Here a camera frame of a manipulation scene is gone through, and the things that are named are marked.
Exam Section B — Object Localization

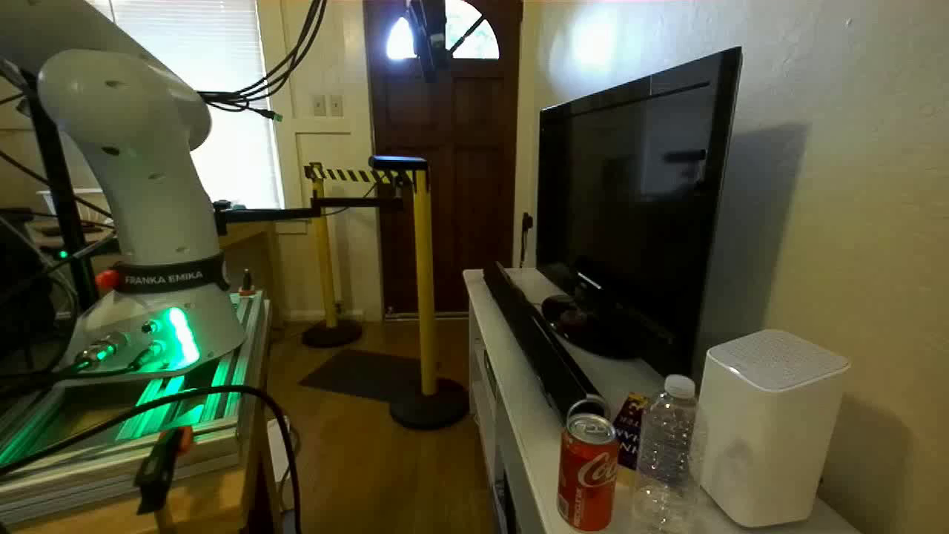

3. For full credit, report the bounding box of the clear plastic water bottle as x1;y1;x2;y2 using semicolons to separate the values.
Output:
633;372;701;529

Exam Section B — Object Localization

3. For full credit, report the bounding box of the black vertical stand pole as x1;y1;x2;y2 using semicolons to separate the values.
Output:
19;69;102;310

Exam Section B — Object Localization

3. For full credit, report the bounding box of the black stereo camera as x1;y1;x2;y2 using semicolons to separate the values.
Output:
367;151;429;172

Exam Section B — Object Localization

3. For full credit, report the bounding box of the dark snack packet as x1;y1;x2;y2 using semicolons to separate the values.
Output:
612;394;656;471

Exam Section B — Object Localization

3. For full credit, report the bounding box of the white light switch plate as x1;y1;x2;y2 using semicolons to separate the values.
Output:
308;89;346;120

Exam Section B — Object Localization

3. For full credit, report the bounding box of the aluminium robot mounting platform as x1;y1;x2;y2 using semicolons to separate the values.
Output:
0;290;274;529

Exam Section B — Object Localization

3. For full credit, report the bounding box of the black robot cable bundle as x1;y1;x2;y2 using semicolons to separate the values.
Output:
195;0;333;121

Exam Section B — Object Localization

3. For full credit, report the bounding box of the white television cabinet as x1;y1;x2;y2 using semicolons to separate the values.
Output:
459;267;862;534

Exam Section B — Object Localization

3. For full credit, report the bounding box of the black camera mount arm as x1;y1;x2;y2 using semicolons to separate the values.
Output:
211;193;410;227

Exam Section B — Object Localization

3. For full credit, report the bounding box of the long black soundbar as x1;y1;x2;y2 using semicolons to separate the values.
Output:
480;261;601;418

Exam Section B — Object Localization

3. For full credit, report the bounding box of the black looping cable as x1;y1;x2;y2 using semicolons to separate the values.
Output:
0;382;306;534

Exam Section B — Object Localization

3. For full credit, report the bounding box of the bright window with blinds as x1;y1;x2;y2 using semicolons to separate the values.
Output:
87;0;287;212

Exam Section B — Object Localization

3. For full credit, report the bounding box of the yellow black striped barrier belt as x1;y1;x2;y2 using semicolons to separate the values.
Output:
306;161;418;191

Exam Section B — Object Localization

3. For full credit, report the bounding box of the yellow stanchion post black base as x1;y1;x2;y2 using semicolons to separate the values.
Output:
299;161;364;351
388;166;472;434

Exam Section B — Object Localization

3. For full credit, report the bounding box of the brown wooden door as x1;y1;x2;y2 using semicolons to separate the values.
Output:
363;0;526;319

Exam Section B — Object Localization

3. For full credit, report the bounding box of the red soda can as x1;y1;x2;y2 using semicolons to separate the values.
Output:
554;411;622;534

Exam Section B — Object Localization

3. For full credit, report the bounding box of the black orange clamp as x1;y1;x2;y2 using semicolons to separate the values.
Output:
131;424;195;516

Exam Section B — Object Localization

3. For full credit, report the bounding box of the white box speaker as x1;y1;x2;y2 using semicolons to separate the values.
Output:
693;326;854;532

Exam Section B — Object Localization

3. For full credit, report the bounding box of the black flat screen television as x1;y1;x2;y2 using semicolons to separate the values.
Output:
535;44;745;381

